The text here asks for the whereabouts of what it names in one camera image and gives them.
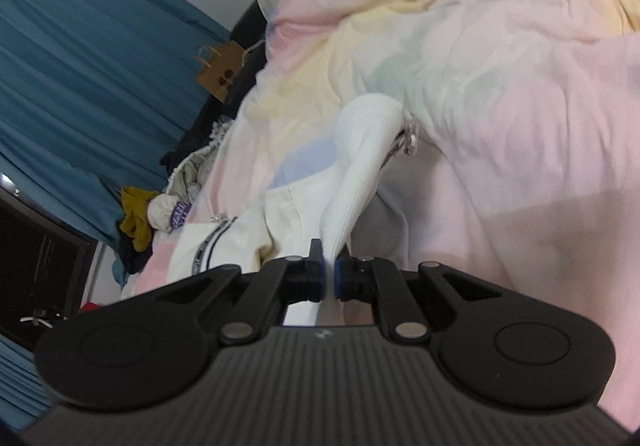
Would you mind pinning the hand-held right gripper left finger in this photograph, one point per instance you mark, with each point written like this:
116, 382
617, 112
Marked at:
322, 278

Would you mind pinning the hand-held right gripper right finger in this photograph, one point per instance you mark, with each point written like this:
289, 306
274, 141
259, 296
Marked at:
341, 278

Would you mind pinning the white zip jacket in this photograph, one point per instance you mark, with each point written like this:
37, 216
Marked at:
360, 166

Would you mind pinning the grey white jacket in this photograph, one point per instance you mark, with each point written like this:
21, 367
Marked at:
185, 176

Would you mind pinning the dark cloth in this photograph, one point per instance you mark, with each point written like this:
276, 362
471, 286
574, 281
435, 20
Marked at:
134, 258

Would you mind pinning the mustard yellow cloth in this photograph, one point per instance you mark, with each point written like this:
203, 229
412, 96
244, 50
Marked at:
137, 213

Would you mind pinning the black sofa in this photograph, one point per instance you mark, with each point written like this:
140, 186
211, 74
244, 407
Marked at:
247, 61

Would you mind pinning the brown paper bag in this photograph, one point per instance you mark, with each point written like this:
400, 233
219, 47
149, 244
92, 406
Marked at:
222, 71

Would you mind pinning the red bag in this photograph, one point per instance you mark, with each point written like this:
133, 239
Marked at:
89, 308

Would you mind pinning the pastel rainbow blanket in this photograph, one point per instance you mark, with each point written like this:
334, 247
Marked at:
500, 76

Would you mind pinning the garment steamer stand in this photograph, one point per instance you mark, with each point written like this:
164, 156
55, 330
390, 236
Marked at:
37, 317

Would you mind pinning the dark window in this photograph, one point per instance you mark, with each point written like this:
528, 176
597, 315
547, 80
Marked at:
35, 256

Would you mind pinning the blue curtain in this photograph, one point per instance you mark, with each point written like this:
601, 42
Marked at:
100, 76
15, 376

